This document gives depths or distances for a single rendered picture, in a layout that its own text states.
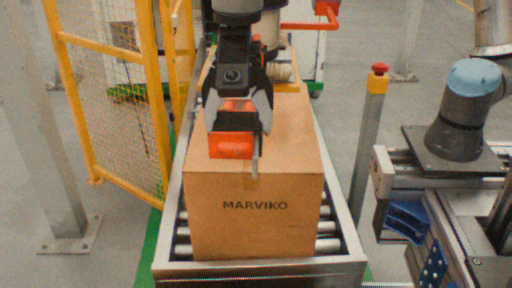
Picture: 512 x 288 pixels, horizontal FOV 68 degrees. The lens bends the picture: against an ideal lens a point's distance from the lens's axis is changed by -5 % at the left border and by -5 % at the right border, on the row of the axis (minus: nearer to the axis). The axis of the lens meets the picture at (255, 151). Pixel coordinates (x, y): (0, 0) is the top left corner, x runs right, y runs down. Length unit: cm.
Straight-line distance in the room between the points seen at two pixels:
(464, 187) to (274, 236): 57
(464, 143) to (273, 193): 52
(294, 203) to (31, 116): 127
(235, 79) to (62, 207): 180
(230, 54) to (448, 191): 76
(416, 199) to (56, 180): 165
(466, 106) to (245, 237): 73
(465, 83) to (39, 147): 175
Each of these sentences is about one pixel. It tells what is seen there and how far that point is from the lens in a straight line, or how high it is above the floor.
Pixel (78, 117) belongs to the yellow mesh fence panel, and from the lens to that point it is 251.
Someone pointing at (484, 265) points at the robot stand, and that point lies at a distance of 85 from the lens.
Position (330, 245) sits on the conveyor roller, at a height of 54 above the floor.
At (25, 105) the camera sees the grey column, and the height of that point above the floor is 85.
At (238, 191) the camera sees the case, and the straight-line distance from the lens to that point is 114.
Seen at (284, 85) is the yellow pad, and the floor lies 115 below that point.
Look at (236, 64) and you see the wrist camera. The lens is 56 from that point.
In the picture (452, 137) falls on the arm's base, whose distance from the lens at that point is 108.
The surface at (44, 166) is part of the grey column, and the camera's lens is 210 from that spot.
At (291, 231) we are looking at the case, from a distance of 125.
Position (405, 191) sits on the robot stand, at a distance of 113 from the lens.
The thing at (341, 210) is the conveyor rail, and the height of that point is 59.
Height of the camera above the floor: 161
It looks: 34 degrees down
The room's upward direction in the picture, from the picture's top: straight up
